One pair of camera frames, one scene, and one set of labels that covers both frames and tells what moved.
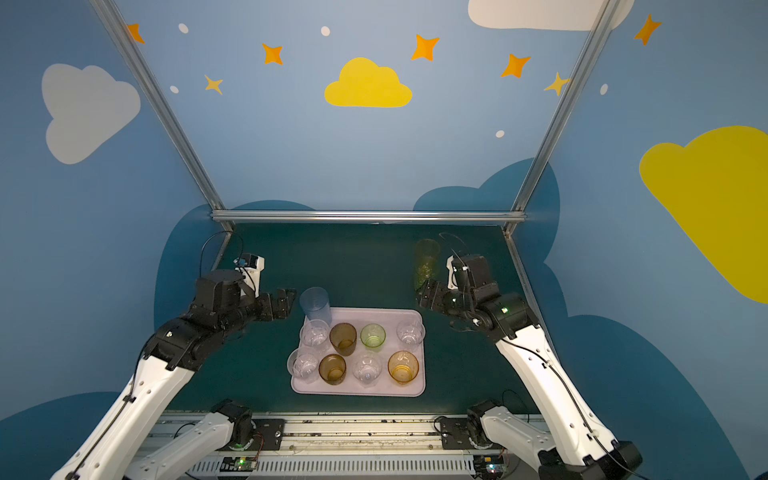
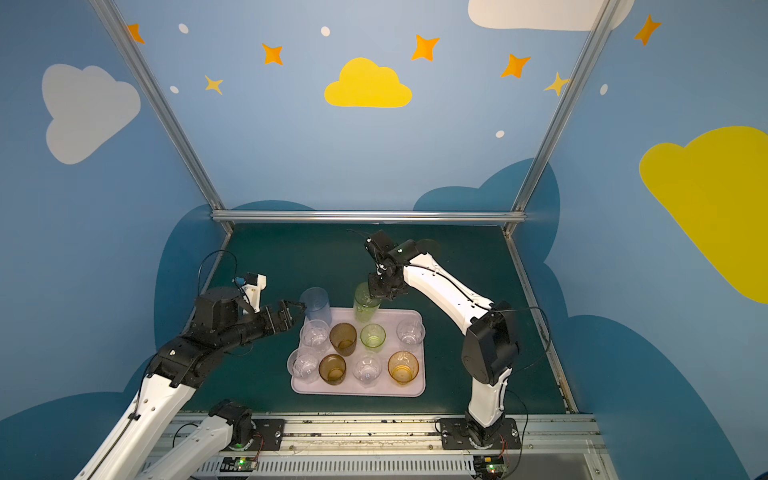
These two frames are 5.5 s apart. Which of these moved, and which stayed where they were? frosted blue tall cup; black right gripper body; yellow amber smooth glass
Moved: black right gripper body
Stayed: frosted blue tall cup; yellow amber smooth glass
